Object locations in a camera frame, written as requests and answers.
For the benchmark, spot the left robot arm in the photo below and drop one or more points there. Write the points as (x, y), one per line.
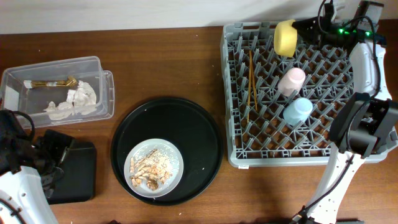
(29, 170)

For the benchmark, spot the black rectangular tray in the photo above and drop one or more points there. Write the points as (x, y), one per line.
(75, 179)

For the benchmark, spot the gold coffee stick wrapper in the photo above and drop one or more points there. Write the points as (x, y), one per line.
(70, 81)

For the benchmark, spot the pink cup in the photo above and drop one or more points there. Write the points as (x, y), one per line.
(291, 81)

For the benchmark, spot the white rack label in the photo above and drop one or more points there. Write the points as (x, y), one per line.
(243, 167)

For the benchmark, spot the grey plate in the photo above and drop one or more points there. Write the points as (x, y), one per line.
(165, 147)

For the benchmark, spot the white napkin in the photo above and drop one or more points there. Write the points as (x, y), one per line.
(82, 100)

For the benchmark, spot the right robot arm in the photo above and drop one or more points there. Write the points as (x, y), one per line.
(363, 125)

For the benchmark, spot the wooden chopstick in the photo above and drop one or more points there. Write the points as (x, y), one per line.
(249, 84)
(252, 79)

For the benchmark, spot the clear plastic waste bin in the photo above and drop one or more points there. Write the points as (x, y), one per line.
(16, 97)

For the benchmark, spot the light blue cup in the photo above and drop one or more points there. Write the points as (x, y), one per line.
(299, 110)

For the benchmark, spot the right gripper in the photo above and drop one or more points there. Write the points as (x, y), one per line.
(309, 35)

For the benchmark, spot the food scraps with rice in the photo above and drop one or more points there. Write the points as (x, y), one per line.
(152, 169)

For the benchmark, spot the grey dishwasher rack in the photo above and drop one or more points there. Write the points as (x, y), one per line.
(267, 140)

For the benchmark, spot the round black serving tray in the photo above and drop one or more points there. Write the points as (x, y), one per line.
(187, 126)

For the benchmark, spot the yellow-green bowl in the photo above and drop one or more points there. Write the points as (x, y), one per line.
(285, 38)

